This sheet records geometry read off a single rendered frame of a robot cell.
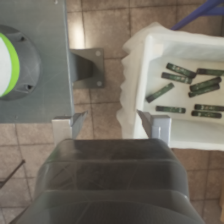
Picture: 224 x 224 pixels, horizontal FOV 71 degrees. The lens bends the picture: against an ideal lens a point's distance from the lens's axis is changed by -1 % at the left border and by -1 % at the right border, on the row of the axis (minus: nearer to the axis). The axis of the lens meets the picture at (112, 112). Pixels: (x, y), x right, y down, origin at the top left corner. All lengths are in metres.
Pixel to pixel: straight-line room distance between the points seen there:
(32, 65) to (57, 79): 0.05
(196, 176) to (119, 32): 1.40
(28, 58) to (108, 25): 1.01
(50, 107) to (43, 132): 1.11
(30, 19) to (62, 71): 0.11
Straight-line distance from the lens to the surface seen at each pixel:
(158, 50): 0.62
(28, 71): 0.34
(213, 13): 0.99
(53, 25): 0.37
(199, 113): 0.92
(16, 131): 1.59
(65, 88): 0.36
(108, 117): 1.32
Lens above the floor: 1.26
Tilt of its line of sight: 76 degrees down
